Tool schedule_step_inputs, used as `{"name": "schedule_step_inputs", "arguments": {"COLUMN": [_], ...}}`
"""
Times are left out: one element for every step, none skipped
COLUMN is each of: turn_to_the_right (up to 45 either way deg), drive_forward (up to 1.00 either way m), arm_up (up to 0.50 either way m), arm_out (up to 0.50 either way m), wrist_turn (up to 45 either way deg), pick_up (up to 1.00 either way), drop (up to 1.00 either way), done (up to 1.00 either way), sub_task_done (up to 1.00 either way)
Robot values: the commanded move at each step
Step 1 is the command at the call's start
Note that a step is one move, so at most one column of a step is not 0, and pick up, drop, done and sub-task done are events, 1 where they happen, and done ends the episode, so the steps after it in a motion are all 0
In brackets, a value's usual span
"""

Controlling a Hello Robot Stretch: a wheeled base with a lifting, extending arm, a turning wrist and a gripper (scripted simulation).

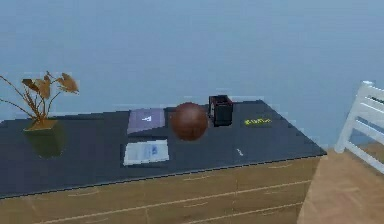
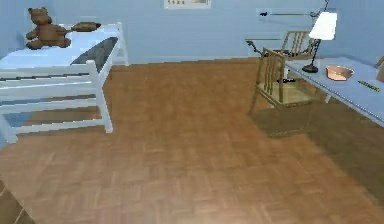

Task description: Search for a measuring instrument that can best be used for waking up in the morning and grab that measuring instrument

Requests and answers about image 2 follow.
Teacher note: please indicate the wooden slat-back chair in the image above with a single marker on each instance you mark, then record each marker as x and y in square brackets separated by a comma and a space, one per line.
[276, 83]
[296, 43]

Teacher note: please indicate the white slatted bed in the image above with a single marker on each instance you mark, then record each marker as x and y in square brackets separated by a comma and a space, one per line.
[50, 60]

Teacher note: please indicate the pale pink bowl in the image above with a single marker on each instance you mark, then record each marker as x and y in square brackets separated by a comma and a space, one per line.
[339, 72]

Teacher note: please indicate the white shade desk lamp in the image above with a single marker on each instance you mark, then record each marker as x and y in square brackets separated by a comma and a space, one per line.
[322, 28]

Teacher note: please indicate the white table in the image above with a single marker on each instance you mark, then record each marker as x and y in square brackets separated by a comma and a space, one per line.
[350, 86]

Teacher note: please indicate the brown teddy bear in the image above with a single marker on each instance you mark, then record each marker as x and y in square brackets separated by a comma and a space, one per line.
[46, 31]

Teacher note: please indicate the yellow black pencil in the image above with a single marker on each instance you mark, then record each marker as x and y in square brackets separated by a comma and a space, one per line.
[369, 86]

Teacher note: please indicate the framed wall picture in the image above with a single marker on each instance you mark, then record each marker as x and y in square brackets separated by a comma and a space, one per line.
[188, 3]

